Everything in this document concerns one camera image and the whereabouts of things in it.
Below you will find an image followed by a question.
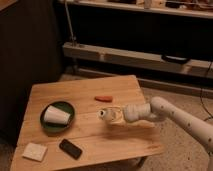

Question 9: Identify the black object on shelf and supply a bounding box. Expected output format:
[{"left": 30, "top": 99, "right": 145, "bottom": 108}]
[{"left": 161, "top": 54, "right": 191, "bottom": 65}]

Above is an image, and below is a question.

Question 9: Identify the white paper cup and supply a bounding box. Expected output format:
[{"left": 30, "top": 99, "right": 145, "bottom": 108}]
[{"left": 44, "top": 105, "right": 70, "bottom": 125}]

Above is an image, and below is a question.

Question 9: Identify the long wooden shelf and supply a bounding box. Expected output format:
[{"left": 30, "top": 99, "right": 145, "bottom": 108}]
[{"left": 63, "top": 42, "right": 213, "bottom": 79}]

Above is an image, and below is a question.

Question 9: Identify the small orange carrot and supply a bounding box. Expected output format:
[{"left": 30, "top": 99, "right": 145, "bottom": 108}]
[{"left": 95, "top": 96, "right": 113, "bottom": 102}]

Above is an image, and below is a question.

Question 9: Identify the white square sponge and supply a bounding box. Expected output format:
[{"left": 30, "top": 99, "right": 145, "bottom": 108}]
[{"left": 22, "top": 143, "right": 47, "bottom": 162}]

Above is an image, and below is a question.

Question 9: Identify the metal stand pole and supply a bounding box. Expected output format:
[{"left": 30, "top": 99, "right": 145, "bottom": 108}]
[{"left": 64, "top": 0, "right": 77, "bottom": 46}]

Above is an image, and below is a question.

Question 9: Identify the black smartphone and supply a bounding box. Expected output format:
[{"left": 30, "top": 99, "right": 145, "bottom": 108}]
[{"left": 59, "top": 139, "right": 82, "bottom": 159}]

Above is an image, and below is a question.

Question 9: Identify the black cable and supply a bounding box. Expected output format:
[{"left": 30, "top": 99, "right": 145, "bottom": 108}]
[{"left": 199, "top": 59, "right": 213, "bottom": 122}]

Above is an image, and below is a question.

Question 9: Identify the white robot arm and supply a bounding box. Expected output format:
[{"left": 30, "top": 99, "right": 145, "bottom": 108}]
[{"left": 120, "top": 96, "right": 213, "bottom": 171}]

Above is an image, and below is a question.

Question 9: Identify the clear plastic bottle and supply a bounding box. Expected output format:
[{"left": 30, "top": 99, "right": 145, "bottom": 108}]
[{"left": 98, "top": 108, "right": 116, "bottom": 122}]

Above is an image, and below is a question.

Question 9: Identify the wooden side table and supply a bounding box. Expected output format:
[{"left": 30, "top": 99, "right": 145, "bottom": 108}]
[{"left": 10, "top": 75, "right": 164, "bottom": 171}]

